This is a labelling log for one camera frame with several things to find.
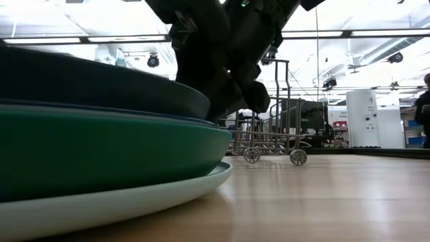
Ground grey wire dish rack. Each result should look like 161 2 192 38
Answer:
220 57 308 167

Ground shelf with blue bins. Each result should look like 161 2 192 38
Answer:
401 107 426 149

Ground dark teal plate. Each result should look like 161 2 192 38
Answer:
0 45 211 121

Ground green deep plate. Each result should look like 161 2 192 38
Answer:
0 103 233 203

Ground low white cabinet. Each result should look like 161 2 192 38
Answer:
379 106 406 149

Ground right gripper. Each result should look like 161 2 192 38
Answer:
144 0 301 122

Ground person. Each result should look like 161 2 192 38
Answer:
413 73 430 149

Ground black aluminium table frame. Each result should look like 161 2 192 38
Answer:
302 147 430 160

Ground pale blue plate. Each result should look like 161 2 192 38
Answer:
0 161 234 242

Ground black monitor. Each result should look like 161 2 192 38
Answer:
302 99 329 139

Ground tall white cabinet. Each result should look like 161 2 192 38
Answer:
345 89 382 149

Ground thin hanging cable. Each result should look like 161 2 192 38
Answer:
314 6 320 102

